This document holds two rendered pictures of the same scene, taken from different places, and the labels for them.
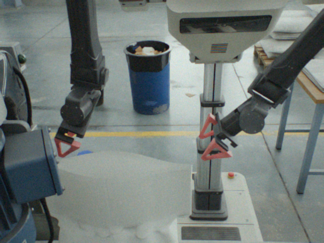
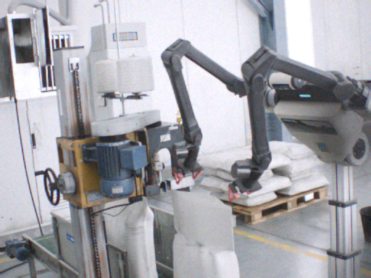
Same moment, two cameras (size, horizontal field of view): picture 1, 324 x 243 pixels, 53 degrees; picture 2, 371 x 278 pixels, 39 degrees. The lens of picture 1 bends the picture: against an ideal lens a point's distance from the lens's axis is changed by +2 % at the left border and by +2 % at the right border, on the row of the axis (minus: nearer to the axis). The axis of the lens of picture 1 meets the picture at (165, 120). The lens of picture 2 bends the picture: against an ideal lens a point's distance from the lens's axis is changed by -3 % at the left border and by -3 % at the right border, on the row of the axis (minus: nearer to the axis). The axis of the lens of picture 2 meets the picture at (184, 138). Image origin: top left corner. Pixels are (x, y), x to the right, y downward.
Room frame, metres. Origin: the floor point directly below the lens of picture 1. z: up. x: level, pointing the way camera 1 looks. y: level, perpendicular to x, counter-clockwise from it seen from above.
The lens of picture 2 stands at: (-0.75, -1.72, 1.65)
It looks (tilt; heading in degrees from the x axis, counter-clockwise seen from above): 8 degrees down; 53
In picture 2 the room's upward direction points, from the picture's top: 5 degrees counter-clockwise
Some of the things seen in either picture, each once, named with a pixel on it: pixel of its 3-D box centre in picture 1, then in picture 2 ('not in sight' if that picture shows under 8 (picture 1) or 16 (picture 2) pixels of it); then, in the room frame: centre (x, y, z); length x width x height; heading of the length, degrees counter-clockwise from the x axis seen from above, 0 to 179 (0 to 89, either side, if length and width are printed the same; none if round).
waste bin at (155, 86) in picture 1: (150, 78); not in sight; (3.02, 0.14, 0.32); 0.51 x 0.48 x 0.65; 177
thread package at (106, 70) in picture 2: not in sight; (109, 75); (0.56, 0.59, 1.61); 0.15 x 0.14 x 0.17; 87
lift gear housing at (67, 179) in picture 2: not in sight; (65, 183); (0.26, 0.55, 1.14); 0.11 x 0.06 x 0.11; 87
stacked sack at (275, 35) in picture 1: (283, 30); not in sight; (4.15, -1.58, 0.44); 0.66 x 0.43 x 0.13; 177
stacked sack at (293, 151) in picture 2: not in sight; (282, 150); (3.72, 2.38, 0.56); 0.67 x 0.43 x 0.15; 87
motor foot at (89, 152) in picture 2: not in sight; (98, 153); (0.37, 0.41, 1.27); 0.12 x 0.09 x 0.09; 177
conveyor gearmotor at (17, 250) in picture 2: not in sight; (19, 248); (0.51, 2.14, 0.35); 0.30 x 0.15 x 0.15; 87
